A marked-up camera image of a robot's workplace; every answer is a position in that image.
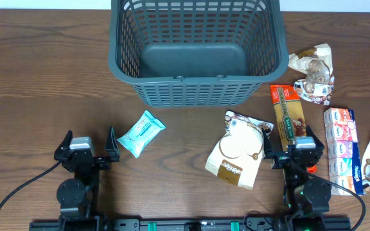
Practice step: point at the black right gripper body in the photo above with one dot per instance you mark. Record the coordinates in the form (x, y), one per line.
(281, 158)

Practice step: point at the beige Panitee snack bag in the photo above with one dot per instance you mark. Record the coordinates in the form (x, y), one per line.
(237, 156)

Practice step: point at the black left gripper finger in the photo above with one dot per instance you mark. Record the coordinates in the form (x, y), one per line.
(64, 145)
(111, 144)

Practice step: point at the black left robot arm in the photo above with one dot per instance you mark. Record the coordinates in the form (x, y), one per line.
(78, 196)

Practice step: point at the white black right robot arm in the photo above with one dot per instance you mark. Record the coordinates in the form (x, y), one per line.
(307, 197)

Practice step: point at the Kleenex tissue multipack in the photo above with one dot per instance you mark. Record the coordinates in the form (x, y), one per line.
(343, 152)

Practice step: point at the teal wet wipes pack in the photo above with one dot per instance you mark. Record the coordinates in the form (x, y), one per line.
(136, 139)

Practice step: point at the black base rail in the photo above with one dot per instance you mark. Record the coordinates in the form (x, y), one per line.
(245, 224)

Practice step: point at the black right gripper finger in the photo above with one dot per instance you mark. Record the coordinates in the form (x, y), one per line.
(267, 148)
(318, 144)

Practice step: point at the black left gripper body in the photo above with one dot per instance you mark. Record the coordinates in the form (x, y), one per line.
(101, 163)

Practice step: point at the orange spaghetti package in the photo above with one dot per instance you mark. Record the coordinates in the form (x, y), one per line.
(289, 113)

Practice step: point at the grey plastic basket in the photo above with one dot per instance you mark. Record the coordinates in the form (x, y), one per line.
(196, 52)

